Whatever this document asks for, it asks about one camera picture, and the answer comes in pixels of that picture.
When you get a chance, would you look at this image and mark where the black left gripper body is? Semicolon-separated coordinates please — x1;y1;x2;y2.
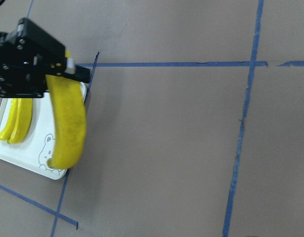
0;31;66;98

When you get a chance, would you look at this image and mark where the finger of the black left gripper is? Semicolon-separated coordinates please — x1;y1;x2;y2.
13;18;65;59
64;57;90;83

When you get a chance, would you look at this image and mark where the yellow banana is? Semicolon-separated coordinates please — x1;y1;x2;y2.
0;98;19;141
45;75;87;169
7;98;33;144

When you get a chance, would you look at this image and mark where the white bear tray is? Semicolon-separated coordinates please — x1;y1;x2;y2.
0;81;88;181

